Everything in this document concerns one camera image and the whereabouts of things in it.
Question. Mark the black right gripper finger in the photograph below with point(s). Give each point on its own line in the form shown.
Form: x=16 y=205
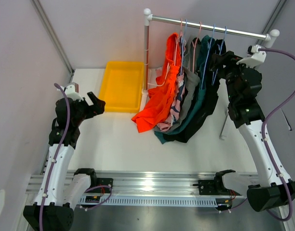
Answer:
x=230 y=55
x=216 y=62

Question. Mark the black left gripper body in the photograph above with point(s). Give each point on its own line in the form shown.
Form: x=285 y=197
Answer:
x=84 y=111

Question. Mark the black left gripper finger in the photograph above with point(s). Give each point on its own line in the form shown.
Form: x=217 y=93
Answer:
x=97 y=110
x=96 y=101

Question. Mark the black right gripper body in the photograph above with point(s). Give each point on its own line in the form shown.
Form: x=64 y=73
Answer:
x=232 y=71

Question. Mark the black shorts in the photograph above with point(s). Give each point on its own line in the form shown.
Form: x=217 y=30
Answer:
x=202 y=87

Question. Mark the blue hanger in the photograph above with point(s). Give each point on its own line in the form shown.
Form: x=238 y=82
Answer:
x=183 y=48
x=220 y=47
x=206 y=43

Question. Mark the teal shorts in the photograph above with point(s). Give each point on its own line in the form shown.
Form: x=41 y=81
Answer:
x=193 y=123

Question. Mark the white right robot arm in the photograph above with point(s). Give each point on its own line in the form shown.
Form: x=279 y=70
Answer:
x=275 y=186

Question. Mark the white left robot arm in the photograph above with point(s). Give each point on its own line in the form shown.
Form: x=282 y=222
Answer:
x=54 y=205

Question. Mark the pink hanger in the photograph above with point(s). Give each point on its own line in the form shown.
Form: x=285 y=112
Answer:
x=192 y=52
x=176 y=46

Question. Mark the grey shorts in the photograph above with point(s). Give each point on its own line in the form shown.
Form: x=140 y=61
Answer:
x=192 y=81

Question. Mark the orange shorts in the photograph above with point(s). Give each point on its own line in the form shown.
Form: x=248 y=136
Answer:
x=160 y=98

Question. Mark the pink hanger far left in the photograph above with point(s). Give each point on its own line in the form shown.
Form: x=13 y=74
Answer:
x=176 y=46

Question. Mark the pink patterned shorts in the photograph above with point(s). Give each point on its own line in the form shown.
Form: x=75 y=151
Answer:
x=176 y=105

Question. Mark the yellow plastic tray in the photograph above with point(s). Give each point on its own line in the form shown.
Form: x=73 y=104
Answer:
x=121 y=86

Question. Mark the silver clothes rack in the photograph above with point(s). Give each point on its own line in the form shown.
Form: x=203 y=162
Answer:
x=267 y=40

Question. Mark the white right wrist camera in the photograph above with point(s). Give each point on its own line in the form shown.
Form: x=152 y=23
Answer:
x=255 y=57

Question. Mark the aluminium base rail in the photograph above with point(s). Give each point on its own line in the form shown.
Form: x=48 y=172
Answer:
x=153 y=183

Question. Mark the grey slotted cable duct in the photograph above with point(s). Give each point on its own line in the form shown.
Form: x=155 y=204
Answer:
x=155 y=201

